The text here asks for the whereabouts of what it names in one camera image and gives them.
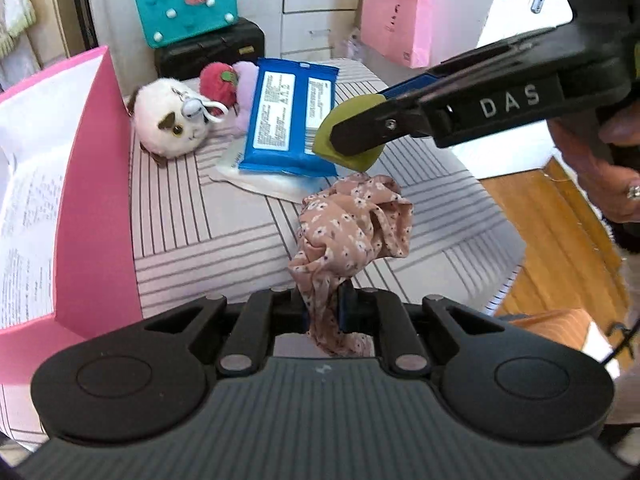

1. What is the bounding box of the green soft pad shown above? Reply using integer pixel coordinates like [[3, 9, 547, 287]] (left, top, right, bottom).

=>
[[311, 93, 385, 172]]

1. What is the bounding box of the floral pink scrunchie cloth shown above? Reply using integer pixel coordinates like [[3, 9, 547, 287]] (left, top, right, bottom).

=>
[[288, 174, 413, 358]]

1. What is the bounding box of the white cotton tissue pack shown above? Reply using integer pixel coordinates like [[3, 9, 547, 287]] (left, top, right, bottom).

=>
[[205, 139, 326, 204]]

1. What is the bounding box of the blue wet wipes pack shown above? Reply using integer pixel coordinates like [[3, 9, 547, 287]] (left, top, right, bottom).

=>
[[239, 58, 338, 178]]

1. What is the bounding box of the purple plush toy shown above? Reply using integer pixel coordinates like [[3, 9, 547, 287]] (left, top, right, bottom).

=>
[[232, 61, 259, 133]]

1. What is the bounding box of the right hand with ring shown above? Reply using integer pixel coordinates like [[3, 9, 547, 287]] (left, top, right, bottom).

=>
[[548, 102, 639, 223]]

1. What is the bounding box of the pink paper shopping bag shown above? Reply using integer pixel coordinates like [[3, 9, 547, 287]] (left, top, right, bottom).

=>
[[360, 0, 433, 70]]

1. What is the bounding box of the white wardrobe cabinet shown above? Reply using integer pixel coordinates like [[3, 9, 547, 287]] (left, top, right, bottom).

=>
[[90, 0, 494, 78]]

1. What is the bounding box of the black suitcase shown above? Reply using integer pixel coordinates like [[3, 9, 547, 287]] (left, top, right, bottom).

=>
[[154, 18, 265, 80]]

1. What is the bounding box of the red strawberry plush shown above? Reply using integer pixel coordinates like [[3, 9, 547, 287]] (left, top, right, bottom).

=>
[[200, 62, 238, 107]]

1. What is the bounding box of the pink storage box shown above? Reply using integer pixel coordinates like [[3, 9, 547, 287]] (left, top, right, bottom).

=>
[[1, 47, 141, 385]]

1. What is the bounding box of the teal felt tote bag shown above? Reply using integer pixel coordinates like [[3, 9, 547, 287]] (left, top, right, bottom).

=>
[[134, 0, 239, 49]]

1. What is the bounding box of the white brown hamster plush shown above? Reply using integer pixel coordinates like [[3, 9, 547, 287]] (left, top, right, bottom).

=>
[[127, 78, 229, 168]]

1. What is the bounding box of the white printed paper sheet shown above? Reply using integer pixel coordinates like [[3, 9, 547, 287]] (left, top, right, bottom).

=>
[[1, 55, 102, 330]]

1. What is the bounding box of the white door with handle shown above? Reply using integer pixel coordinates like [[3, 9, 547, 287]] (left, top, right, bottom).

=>
[[477, 0, 573, 47]]

